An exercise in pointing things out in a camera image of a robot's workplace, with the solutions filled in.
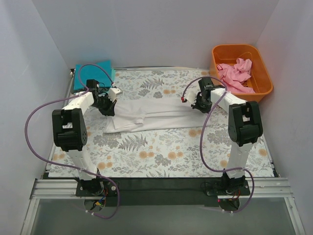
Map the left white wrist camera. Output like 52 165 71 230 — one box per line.
107 87 123 102

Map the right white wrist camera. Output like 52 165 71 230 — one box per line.
181 92 197 105

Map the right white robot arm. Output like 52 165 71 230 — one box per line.
182 76 263 195

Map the purple cable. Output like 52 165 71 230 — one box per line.
24 63 122 219
181 76 255 214

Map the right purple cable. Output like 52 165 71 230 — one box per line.
181 76 255 214

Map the orange plastic basket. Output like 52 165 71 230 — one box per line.
209 44 273 102

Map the floral table mat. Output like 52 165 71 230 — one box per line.
48 69 273 178

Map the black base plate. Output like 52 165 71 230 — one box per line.
75 178 253 209

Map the pink t shirt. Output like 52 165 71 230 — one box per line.
217 58 255 94

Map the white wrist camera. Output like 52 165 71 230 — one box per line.
107 87 123 102
181 92 197 105

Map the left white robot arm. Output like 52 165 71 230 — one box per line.
52 79 116 196

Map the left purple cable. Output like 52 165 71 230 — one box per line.
24 63 122 219

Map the white t shirt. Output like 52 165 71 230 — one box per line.
104 97 207 134

